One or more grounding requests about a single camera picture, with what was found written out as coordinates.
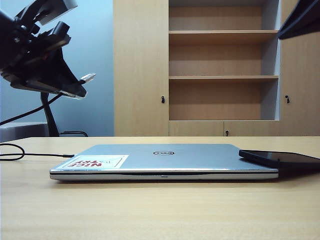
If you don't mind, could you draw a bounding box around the black smartphone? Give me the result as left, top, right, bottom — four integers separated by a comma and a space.
238, 148, 320, 174

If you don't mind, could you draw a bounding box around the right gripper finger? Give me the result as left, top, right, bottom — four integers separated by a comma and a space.
278, 0, 320, 40

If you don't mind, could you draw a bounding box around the light wooden cabinet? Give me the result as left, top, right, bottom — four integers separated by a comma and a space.
112, 0, 320, 138

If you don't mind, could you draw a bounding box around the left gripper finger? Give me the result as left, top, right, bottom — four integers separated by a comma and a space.
0, 71, 88, 100
37, 47, 85, 89

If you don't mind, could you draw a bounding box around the silver Dell laptop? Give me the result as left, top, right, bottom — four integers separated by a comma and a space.
49, 143, 279, 181

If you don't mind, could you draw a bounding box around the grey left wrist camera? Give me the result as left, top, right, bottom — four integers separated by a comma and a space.
37, 0, 79, 26

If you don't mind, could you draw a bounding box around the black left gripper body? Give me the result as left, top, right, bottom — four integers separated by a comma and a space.
0, 4, 72, 76

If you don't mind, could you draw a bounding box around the black charging cable silver plug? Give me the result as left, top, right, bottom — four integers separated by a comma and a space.
0, 72, 97, 161

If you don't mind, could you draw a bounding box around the white red Nice Try sticker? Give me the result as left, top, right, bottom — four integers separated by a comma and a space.
61, 154, 130, 169

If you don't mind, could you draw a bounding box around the black office chair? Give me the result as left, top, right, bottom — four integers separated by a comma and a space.
39, 91, 89, 138

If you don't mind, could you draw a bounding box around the grey background desk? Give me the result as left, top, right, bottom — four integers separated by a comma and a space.
0, 121, 50, 144

